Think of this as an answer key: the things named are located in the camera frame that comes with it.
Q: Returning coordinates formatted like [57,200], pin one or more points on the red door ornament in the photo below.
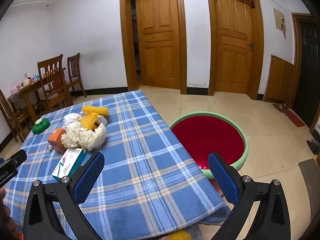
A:
[250,2]

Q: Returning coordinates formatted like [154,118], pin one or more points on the wooden dining table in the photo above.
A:
[27,90]

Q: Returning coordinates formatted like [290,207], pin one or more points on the beige wall panel box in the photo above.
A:
[278,20]

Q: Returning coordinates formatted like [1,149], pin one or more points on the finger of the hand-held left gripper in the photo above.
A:
[18,158]

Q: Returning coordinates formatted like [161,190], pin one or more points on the red bin with green rim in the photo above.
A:
[207,135]

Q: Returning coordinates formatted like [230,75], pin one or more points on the blue white carton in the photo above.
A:
[36,76]

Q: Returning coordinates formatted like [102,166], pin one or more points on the blue plaid tablecloth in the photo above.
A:
[140,155]

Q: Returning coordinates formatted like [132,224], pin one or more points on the brown floor mat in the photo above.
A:
[311,177]

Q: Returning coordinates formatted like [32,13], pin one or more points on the white green medicine box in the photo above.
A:
[67,163]

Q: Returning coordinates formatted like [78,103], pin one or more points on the dark shoe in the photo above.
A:
[313,146]

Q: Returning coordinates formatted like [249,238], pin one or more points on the red doormat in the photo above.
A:
[293,117]

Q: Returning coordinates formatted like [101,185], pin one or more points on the yellow fluffy cushion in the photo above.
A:
[178,236]

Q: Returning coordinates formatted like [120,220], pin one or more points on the closed wooden door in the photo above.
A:
[232,47]

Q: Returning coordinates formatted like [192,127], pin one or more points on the pink packet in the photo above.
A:
[15,89]

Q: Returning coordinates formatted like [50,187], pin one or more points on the white round jar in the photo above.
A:
[26,82]

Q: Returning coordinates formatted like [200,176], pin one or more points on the orange cardboard box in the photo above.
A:
[56,140]

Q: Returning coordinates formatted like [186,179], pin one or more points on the open wooden door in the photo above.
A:
[157,42]

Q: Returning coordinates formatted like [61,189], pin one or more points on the green clover-shaped box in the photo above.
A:
[41,128]

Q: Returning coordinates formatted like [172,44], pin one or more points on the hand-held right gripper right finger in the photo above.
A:
[222,177]

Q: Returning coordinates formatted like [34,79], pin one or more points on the white tissue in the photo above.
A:
[71,118]

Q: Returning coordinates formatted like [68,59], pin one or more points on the dark metal door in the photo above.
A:
[307,67]

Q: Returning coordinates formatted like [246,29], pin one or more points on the person's left hand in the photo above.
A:
[3,205]

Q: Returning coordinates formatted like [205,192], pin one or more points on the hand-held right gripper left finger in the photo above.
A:
[90,175]

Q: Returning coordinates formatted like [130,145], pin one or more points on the white foam fruit net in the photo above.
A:
[80,137]

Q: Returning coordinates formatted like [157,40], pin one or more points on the low wooden cabinet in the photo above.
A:
[277,80]

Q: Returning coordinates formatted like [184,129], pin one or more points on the wooden dining chair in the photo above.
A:
[10,120]
[50,67]
[74,67]

